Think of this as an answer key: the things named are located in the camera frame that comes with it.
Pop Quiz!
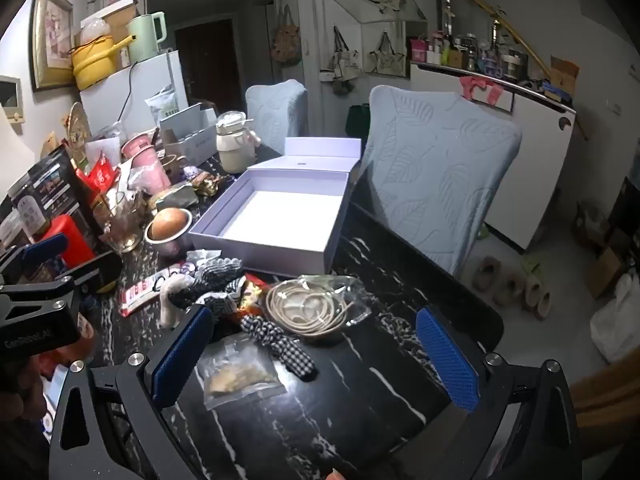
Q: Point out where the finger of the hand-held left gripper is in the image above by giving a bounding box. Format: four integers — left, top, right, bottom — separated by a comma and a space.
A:
0, 252, 123, 311
0, 234, 69, 286

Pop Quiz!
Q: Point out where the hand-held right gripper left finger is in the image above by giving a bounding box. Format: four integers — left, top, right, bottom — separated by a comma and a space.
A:
50, 304, 216, 480

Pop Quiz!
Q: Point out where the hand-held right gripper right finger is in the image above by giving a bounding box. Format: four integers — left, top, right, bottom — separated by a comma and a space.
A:
415, 305, 583, 480

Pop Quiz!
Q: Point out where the red white label packet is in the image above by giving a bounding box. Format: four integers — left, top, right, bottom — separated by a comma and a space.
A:
119, 272, 173, 317

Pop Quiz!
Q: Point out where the beige plush toy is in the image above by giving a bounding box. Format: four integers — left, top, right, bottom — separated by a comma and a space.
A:
160, 275, 193, 328

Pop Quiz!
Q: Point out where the clear bag with beige contents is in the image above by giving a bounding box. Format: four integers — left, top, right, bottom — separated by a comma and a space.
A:
197, 335, 286, 408

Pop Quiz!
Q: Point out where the orange red snack packet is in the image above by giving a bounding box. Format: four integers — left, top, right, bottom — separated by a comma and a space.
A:
240, 275, 271, 321

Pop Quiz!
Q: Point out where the black white checkered hair bow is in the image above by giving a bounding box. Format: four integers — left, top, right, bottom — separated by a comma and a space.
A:
240, 314, 317, 378

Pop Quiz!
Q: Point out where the bagged beige cord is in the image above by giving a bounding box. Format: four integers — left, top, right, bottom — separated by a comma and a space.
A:
265, 275, 372, 343

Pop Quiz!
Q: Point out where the lavender gift box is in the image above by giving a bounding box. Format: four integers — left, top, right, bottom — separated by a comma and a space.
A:
187, 137, 362, 273

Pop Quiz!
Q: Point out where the person's left hand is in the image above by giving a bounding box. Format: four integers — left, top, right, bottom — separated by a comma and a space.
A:
0, 317, 97, 461

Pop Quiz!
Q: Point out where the red container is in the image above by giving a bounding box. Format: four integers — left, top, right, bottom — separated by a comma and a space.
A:
40, 214, 96, 273

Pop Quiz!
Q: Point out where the white jar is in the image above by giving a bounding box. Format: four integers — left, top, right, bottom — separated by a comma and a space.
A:
12, 195, 43, 233

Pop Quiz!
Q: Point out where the glass cup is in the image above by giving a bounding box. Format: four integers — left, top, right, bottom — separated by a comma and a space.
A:
102, 192, 146, 253

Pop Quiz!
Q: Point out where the black printed box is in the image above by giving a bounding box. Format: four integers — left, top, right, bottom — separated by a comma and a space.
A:
10, 145, 103, 256

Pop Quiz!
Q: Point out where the steel bowl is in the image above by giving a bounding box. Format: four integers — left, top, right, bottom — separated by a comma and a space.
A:
145, 207, 193, 257

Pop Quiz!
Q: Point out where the brown round ball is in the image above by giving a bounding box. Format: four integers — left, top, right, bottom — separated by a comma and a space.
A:
151, 208, 187, 238

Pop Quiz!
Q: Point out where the beige slipper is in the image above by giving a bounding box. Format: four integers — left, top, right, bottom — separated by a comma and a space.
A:
492, 270, 522, 307
535, 285, 554, 321
472, 256, 503, 291
522, 272, 543, 308

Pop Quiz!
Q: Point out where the green gold foil packet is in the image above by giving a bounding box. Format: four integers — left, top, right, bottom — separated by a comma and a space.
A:
155, 182, 198, 211

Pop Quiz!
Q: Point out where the white ribbed basket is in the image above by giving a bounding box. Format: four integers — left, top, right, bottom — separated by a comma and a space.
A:
85, 135, 123, 168

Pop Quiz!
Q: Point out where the pink tumbler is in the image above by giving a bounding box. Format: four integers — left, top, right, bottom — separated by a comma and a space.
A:
121, 135, 171, 196

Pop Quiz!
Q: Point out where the woven round fan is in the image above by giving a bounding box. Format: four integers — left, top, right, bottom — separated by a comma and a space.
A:
65, 101, 92, 148

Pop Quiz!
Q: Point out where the brown mug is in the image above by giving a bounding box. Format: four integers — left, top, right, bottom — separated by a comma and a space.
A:
160, 152, 188, 181

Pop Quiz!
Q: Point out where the colourful snack wrapper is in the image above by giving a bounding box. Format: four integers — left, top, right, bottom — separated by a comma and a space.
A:
192, 170, 226, 196

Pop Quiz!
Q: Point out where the white carton of bottles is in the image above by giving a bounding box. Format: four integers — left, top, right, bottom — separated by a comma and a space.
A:
159, 102, 218, 168

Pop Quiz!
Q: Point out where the white plastic bag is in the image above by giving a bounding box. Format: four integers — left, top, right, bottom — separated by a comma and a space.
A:
590, 270, 640, 363

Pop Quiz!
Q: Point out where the brown cardboard box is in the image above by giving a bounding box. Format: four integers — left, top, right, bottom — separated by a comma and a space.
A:
585, 245, 626, 301

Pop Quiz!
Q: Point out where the green white pouch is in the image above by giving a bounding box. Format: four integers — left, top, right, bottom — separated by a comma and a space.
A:
145, 85, 180, 128

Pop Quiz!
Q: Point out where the cream ceramic jar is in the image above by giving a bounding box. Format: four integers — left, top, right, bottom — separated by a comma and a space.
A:
216, 110, 262, 175

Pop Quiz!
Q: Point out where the light blue covered chair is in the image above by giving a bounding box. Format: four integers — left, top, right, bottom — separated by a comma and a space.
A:
360, 85, 523, 278
245, 80, 308, 153

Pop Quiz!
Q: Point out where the yellow pot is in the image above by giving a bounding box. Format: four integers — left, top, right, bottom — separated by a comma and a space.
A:
67, 35, 137, 92

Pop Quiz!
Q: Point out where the white fridge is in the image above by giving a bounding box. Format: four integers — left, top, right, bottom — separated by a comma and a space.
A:
79, 50, 190, 141

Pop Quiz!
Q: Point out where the white cabinet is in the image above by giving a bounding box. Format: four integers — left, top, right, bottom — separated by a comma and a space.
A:
410, 60, 577, 253

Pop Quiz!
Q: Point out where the framed picture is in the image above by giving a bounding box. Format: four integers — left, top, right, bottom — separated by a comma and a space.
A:
27, 0, 75, 92

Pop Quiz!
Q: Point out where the clear plastic bag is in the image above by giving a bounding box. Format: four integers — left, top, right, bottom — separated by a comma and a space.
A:
80, 17, 111, 46

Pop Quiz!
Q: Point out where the pale green electric kettle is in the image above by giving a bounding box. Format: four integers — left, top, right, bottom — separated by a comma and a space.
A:
126, 11, 167, 63

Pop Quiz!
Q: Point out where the dark door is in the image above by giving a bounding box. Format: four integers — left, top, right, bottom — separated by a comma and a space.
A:
175, 19, 236, 106

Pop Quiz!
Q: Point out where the large cardboard box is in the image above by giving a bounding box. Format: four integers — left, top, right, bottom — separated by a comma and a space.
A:
102, 0, 138, 68

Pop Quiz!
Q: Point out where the dark green bag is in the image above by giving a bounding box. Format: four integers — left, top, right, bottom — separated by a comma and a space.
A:
346, 104, 371, 138

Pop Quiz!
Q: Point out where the pink cloth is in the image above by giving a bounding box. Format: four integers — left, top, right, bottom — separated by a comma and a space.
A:
459, 76, 503, 107

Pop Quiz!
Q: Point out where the brown tote bag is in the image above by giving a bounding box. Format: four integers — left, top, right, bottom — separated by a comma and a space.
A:
271, 5, 303, 67

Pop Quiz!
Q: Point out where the row of bottles and jars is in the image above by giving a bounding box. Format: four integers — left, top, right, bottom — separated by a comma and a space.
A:
411, 32, 531, 81

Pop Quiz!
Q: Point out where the small open cardboard box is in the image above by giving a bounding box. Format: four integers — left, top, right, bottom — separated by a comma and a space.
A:
550, 56, 581, 92

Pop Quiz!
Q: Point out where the white printed tote bag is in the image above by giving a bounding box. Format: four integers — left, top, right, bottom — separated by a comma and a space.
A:
362, 30, 405, 76
329, 26, 361, 81

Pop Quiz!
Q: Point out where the bamboo handrail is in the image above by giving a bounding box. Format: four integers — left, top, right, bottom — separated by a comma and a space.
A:
432, 0, 551, 76

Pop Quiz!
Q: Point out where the wall intercom panel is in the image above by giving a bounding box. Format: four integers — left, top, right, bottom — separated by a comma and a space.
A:
0, 75, 25, 123

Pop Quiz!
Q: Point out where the black power cable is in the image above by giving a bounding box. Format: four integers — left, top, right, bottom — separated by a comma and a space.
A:
117, 62, 138, 136

